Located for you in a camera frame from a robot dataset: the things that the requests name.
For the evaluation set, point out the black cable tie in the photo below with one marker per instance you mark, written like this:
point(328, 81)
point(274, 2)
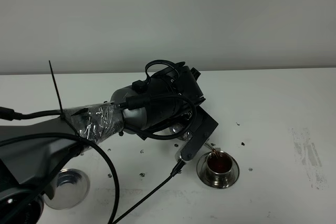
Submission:
point(56, 90)

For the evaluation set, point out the near stainless steel saucer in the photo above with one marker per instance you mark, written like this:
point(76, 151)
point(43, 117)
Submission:
point(217, 181)

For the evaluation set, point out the stainless steel teapot saucer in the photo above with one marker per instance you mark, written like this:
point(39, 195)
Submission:
point(72, 188)

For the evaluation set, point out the near stainless steel teacup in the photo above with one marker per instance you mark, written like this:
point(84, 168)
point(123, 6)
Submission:
point(218, 163)

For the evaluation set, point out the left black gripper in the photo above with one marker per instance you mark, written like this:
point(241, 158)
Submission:
point(180, 94)

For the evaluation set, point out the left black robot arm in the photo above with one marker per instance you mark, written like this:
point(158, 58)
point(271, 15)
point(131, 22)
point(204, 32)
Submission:
point(33, 155)

